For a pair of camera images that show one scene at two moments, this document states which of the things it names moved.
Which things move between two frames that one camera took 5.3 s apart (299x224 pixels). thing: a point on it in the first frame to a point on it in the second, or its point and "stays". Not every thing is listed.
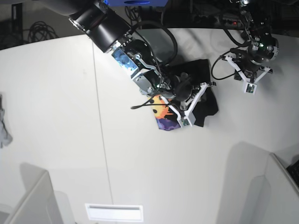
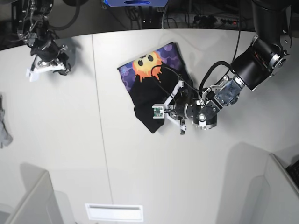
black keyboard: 293,170 stays
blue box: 136,3 stays
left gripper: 184,90 to 47,52
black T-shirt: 199,72 to 153,79
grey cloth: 5,136 stays
